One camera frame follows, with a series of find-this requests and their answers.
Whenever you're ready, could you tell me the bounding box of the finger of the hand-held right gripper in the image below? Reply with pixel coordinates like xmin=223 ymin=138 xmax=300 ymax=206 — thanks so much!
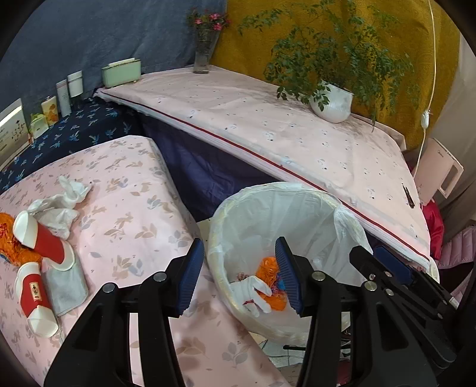
xmin=373 ymin=246 xmax=452 ymax=310
xmin=349 ymin=245 xmax=395 ymax=294

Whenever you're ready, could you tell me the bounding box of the pale pink electric kettle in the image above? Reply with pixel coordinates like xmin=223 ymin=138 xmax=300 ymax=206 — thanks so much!
xmin=412 ymin=138 xmax=465 ymax=205

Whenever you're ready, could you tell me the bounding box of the glass vase with pink flowers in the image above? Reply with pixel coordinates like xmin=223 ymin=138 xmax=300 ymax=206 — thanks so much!
xmin=185 ymin=7 xmax=232 ymax=74

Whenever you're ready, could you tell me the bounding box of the dark purple cloth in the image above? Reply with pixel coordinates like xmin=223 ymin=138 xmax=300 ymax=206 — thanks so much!
xmin=141 ymin=112 xmax=283 ymax=224

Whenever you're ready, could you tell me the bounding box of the orange mesh net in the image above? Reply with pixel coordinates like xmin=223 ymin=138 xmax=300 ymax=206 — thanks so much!
xmin=243 ymin=257 xmax=289 ymax=311
xmin=0 ymin=212 xmax=43 ymax=266

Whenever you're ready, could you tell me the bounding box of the pale green tissue box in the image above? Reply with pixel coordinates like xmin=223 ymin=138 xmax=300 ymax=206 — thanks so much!
xmin=101 ymin=57 xmax=143 ymax=89

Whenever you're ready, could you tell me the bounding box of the orange printed tin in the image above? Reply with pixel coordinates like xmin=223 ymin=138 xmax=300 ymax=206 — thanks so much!
xmin=40 ymin=96 xmax=59 ymax=125

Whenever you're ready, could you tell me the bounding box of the red garment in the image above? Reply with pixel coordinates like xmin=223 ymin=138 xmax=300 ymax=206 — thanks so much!
xmin=422 ymin=199 xmax=445 ymax=257

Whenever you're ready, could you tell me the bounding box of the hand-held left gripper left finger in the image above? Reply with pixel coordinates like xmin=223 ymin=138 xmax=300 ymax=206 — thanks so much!
xmin=44 ymin=238 xmax=205 ymax=387

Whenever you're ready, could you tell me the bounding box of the white cable with switch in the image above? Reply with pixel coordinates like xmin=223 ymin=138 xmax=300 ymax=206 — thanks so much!
xmin=411 ymin=0 xmax=437 ymax=175

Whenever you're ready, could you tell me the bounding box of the navy floral cloth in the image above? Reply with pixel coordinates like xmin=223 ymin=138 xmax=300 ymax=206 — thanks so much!
xmin=0 ymin=97 xmax=144 ymax=194

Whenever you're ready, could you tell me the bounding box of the grey cloth wipe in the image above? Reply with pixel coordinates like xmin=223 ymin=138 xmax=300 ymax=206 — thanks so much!
xmin=41 ymin=257 xmax=89 ymax=317

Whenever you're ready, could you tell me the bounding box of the yellow fabric backdrop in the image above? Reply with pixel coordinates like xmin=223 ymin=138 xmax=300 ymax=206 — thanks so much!
xmin=210 ymin=0 xmax=464 ymax=149

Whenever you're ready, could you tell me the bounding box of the pink leaf print tablecloth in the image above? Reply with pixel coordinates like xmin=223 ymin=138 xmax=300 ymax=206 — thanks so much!
xmin=0 ymin=135 xmax=294 ymax=387

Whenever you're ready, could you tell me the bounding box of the green plant in white pot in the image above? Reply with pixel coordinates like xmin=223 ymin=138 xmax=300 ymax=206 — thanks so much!
xmin=238 ymin=0 xmax=422 ymax=132

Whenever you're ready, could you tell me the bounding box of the blue-grey fabric backdrop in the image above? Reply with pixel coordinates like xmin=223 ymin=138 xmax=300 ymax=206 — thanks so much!
xmin=0 ymin=0 xmax=228 ymax=123

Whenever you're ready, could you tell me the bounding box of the wide white bottle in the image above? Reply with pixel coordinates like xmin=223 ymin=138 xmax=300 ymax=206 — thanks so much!
xmin=67 ymin=71 xmax=84 ymax=99

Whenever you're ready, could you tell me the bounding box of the small green box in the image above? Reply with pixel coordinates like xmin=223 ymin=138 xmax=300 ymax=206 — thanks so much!
xmin=29 ymin=113 xmax=49 ymax=138

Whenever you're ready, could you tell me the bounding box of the pink padded jacket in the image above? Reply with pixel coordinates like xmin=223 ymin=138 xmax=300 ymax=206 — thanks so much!
xmin=437 ymin=227 xmax=476 ymax=269

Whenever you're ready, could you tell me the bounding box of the pink tablecloth with small prints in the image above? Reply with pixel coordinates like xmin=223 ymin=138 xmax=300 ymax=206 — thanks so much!
xmin=93 ymin=64 xmax=432 ymax=269

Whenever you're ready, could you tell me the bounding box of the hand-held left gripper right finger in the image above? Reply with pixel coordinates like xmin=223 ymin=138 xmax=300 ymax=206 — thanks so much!
xmin=274 ymin=237 xmax=436 ymax=387

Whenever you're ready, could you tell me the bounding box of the white picture frame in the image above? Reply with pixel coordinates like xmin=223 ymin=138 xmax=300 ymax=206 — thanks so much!
xmin=0 ymin=99 xmax=29 ymax=164

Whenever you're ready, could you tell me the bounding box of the white paper tissue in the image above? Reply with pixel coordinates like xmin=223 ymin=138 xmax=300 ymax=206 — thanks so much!
xmin=28 ymin=197 xmax=79 ymax=241

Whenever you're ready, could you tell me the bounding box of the waste bin with white liner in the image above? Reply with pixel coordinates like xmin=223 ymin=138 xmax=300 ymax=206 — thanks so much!
xmin=207 ymin=182 xmax=372 ymax=345

